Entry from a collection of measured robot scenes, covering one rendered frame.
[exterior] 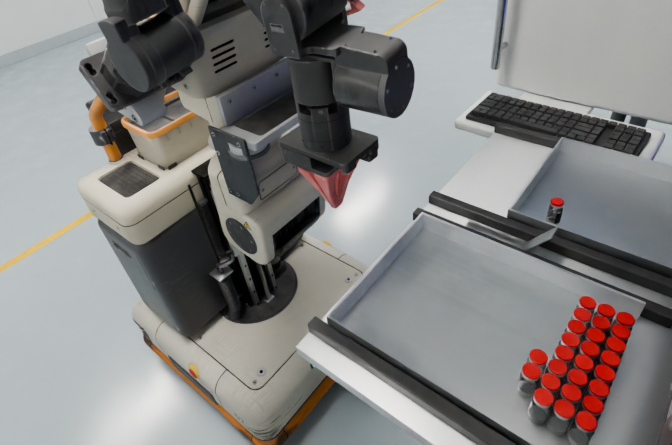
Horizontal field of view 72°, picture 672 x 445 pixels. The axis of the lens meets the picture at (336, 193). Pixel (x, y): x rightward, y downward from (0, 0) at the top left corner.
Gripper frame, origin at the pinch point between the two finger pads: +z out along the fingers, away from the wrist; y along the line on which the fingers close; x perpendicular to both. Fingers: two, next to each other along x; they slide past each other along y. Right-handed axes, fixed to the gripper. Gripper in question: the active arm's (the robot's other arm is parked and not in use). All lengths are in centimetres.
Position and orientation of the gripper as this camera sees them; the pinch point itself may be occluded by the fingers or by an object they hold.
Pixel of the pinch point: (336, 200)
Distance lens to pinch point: 58.1
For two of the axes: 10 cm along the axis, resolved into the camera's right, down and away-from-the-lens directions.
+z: 1.1, 7.8, 6.1
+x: 6.3, -5.3, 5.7
